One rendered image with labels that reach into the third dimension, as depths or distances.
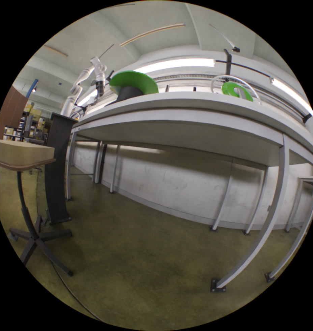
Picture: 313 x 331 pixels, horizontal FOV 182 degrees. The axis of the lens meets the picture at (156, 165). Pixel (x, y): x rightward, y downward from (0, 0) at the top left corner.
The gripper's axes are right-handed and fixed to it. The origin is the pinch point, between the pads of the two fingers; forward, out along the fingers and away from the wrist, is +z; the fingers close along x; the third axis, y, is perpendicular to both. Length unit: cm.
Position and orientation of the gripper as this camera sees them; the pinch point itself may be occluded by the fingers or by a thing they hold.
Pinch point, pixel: (98, 102)
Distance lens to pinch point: 83.7
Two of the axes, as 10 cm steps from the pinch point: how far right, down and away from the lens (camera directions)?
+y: 6.8, -3.5, 6.5
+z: 1.3, 9.2, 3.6
